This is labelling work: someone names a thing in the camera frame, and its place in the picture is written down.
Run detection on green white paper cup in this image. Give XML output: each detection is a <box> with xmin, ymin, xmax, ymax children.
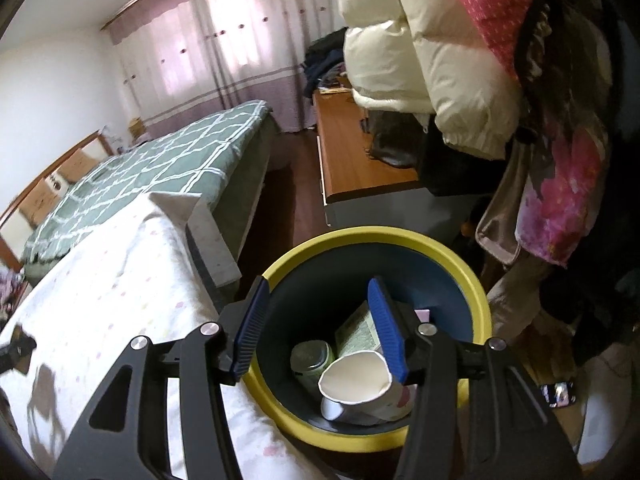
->
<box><xmin>318</xmin><ymin>350</ymin><xmax>416</xmax><ymax>427</ymax></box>

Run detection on green floral paper box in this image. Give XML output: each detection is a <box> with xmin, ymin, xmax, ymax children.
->
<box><xmin>335</xmin><ymin>301</ymin><xmax>382</xmax><ymax>358</ymax></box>

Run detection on small pink carton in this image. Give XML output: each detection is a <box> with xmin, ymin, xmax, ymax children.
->
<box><xmin>414</xmin><ymin>309</ymin><xmax>431</xmax><ymax>323</ymax></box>

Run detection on yellow rimmed trash bin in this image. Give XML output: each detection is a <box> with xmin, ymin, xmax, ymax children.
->
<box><xmin>245</xmin><ymin>226</ymin><xmax>492</xmax><ymax>454</ymax></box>

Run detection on smartphone on floor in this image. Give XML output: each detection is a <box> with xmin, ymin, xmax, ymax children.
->
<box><xmin>539</xmin><ymin>379</ymin><xmax>577</xmax><ymax>410</ymax></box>

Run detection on white dotted table cloth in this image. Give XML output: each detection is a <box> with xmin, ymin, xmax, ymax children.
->
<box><xmin>1</xmin><ymin>192</ymin><xmax>320</xmax><ymax>479</ymax></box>

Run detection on left brown pillow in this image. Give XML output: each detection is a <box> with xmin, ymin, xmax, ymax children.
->
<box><xmin>18</xmin><ymin>179</ymin><xmax>61</xmax><ymax>228</ymax></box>

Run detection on brown pillow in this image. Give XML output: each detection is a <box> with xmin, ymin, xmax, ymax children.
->
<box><xmin>56</xmin><ymin>148</ymin><xmax>100</xmax><ymax>184</ymax></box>
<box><xmin>18</xmin><ymin>179</ymin><xmax>61</xmax><ymax>228</ymax></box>

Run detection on right brown pillow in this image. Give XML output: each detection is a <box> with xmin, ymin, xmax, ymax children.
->
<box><xmin>56</xmin><ymin>148</ymin><xmax>100</xmax><ymax>184</ymax></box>

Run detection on pink floral garment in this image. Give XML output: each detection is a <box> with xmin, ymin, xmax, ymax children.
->
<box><xmin>475</xmin><ymin>113</ymin><xmax>608</xmax><ymax>266</ymax></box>

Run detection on wooden desk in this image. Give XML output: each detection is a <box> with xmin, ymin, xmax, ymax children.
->
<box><xmin>312</xmin><ymin>91</ymin><xmax>421</xmax><ymax>205</ymax></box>

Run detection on green checked duvet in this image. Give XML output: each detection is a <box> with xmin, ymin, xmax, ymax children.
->
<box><xmin>21</xmin><ymin>100</ymin><xmax>271</xmax><ymax>266</ymax></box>

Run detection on wooden bed with headboard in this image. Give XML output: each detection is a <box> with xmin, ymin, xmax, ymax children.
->
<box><xmin>20</xmin><ymin>100</ymin><xmax>279</xmax><ymax>285</ymax></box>

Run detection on cream puffer jacket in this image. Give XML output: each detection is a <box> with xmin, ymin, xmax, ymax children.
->
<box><xmin>338</xmin><ymin>0</ymin><xmax>520</xmax><ymax>160</ymax></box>

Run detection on dark clothes heap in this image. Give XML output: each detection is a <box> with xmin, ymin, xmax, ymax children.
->
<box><xmin>302</xmin><ymin>27</ymin><xmax>347</xmax><ymax>99</ymax></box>

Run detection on pink white curtain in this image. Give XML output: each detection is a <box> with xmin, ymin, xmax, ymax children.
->
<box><xmin>106</xmin><ymin>0</ymin><xmax>344</xmax><ymax>136</ymax></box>

